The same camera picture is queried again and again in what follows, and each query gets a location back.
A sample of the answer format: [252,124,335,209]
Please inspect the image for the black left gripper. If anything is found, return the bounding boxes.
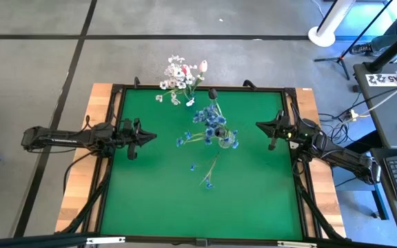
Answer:
[117,118,158,161]

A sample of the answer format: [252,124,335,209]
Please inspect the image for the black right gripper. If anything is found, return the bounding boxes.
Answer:
[255,110,301,151]

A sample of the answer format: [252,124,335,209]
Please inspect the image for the blue artificial flower bunch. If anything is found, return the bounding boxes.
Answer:
[176,103,240,149]

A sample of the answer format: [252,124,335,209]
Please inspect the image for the white artificial flower bunch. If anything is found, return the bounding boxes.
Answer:
[154,54,201,107]

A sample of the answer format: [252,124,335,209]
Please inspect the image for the red artificial tulip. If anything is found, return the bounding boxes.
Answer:
[181,63,194,99]

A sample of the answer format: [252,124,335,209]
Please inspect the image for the small blue flower sprig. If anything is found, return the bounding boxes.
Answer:
[189,153,221,190]

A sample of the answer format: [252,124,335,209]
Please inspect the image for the pale pink artificial tulip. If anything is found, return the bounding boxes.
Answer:
[186,59,209,97]

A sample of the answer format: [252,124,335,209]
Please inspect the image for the green table mat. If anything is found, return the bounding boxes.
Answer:
[100,88,303,242]

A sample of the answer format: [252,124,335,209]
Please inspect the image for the light wooden table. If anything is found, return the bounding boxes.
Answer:
[54,82,347,240]

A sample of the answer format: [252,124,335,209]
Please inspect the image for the black tripod stand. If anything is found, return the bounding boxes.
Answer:
[314,0,396,81]

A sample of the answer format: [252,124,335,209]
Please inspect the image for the white pole with round base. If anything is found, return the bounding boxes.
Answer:
[307,0,358,48]

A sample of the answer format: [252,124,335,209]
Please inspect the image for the person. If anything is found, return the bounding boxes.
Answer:
[350,19,397,56]

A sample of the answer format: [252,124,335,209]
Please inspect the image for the white paper label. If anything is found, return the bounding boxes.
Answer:
[365,72,397,87]

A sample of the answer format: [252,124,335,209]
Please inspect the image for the blue metal bar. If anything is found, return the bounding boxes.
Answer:
[363,151,391,221]

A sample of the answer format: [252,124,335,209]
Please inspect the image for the black cable bundle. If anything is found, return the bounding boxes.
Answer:
[289,151,310,177]

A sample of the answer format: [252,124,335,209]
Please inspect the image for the black floor cable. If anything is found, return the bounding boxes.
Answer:
[62,150,96,196]

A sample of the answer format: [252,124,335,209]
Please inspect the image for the silver metal bracket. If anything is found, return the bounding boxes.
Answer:
[276,240,318,248]
[85,236,126,245]

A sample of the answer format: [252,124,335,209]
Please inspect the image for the white cable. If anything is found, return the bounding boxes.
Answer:
[356,76,397,118]

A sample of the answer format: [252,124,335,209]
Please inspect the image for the black diagonal post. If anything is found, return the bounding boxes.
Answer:
[363,20,397,74]

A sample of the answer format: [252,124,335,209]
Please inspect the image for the black aluminium table frame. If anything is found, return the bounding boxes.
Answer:
[0,82,397,248]

